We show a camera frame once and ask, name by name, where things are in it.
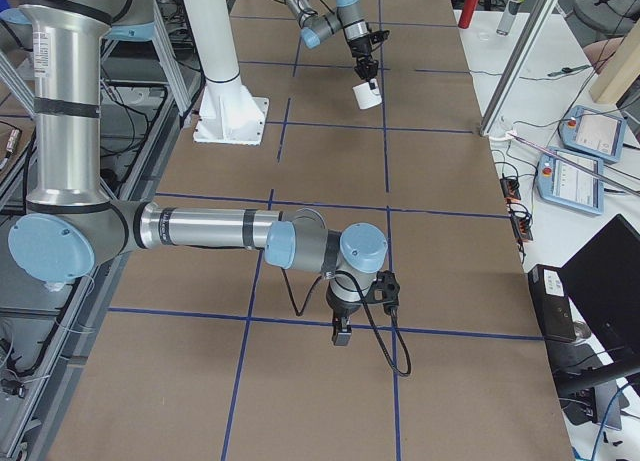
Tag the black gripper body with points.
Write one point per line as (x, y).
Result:
(361, 51)
(341, 307)

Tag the white smiley enamel mug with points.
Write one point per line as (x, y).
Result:
(367, 94)

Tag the red bottle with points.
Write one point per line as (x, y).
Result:
(467, 13)

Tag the grey water bottle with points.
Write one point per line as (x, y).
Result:
(508, 17)

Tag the black desktop box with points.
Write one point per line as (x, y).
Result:
(551, 304)

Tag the near blue teach pendant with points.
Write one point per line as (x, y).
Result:
(564, 185)

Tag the blue teach pendant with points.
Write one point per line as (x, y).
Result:
(564, 185)
(595, 133)

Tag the far blue teach pendant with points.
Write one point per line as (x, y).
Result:
(595, 133)

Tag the black monitor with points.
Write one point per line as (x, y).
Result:
(602, 281)

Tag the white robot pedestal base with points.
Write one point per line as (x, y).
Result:
(228, 113)

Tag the aluminium frame post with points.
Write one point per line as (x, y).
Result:
(535, 22)

